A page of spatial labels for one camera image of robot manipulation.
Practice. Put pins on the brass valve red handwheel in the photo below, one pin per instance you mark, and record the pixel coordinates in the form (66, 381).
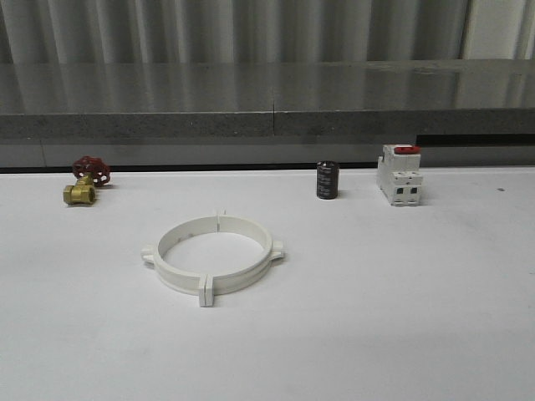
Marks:
(90, 173)

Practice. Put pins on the black cylindrical capacitor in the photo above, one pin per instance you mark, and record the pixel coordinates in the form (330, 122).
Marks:
(327, 179)

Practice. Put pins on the grey corrugated curtain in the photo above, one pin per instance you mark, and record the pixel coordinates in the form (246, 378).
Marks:
(263, 31)

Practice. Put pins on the white half-ring pipe clamp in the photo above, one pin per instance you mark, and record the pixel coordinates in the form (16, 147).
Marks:
(237, 254)
(193, 283)

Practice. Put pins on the grey stone counter ledge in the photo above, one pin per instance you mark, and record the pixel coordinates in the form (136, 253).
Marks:
(163, 116)

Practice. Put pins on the white circuit breaker red switch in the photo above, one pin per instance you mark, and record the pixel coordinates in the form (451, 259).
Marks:
(398, 174)

